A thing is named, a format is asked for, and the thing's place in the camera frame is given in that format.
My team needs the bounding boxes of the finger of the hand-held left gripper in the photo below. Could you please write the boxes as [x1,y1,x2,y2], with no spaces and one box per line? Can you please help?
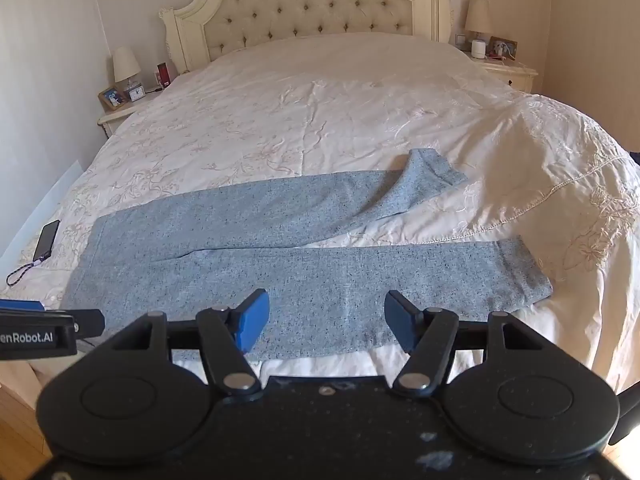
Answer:
[74,308,107,339]
[0,299,46,315]

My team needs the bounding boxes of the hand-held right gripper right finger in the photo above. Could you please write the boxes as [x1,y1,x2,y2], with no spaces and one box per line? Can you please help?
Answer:
[384,290,546,396]

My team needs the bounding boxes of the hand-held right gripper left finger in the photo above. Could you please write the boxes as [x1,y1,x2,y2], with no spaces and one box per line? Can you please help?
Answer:
[107,289,271,396]

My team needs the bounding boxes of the grey speckled pants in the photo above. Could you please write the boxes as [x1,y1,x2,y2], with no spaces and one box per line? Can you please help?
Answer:
[60,147,554,364]

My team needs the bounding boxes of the black smartphone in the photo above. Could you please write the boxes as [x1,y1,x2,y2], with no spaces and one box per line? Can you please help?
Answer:
[32,219,61,261]

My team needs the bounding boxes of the cream nightstand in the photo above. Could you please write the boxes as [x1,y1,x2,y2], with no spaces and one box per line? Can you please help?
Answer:
[96,87,167,140]
[462,50,540,94]

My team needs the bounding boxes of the cream embroidered bedspread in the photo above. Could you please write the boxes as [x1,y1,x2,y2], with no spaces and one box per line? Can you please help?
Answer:
[0,32,640,397]

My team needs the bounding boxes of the cream table lamp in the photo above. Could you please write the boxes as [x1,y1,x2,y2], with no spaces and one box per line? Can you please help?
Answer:
[111,46,142,92]
[464,0,494,39]

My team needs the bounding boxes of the cream tufted headboard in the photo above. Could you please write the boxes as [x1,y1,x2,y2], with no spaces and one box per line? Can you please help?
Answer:
[159,0,454,74]

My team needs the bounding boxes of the braided phone strap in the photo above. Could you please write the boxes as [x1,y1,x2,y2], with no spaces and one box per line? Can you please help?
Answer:
[6,258,44,287]

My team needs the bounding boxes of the wooden photo frame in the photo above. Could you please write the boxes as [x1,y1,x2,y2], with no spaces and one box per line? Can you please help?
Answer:
[98,86,126,112]
[487,36,519,60]

